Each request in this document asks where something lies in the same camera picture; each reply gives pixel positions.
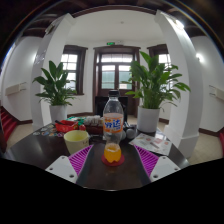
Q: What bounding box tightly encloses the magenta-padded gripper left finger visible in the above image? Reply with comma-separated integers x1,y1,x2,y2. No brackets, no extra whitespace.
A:
44,144,96,184

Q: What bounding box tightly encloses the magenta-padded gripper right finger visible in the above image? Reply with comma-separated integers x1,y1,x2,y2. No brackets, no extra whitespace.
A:
133,144,182,183

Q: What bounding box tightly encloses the clear orange soda bottle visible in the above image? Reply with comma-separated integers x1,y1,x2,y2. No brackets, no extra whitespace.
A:
102,89,125,164

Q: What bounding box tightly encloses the white printed leaflet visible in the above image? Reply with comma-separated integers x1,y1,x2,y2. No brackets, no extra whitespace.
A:
128,132,173,157

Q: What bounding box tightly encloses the pale yellow paper cup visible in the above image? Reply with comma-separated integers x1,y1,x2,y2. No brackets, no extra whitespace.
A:
63,129,91,155

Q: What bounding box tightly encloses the red box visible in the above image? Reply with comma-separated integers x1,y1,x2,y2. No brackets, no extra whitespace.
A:
54,119,87,134

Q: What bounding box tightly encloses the colourful printed sheet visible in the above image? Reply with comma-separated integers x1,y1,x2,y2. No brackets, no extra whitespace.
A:
32,123,65,139

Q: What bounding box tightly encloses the flat round red coaster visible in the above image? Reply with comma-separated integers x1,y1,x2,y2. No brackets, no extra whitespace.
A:
101,152,126,167

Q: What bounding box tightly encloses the brown snack box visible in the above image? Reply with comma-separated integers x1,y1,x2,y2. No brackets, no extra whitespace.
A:
83,115,105,135

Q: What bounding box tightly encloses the red carpeted staircase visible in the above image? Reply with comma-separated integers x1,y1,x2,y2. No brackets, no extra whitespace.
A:
0,106,19,143
218,129,224,158

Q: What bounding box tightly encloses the black monitor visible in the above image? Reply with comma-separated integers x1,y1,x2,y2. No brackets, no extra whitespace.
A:
94,95,130,118

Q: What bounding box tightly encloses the slim potted plant, white pot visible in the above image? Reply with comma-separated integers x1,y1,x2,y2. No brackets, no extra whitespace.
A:
32,60,79,125

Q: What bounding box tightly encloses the bushy potted plant, white pot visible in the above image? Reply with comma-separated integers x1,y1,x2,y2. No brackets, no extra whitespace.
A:
121,50,192,134

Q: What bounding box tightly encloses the dark framed window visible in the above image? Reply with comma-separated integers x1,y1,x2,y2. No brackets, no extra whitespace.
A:
147,43,173,69
60,44,89,96

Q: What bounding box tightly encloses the dark wooden double door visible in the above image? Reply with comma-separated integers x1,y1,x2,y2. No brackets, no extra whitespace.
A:
93,45,141,116

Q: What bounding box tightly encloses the wall lamp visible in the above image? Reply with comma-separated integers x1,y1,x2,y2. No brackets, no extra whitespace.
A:
195,52,205,63

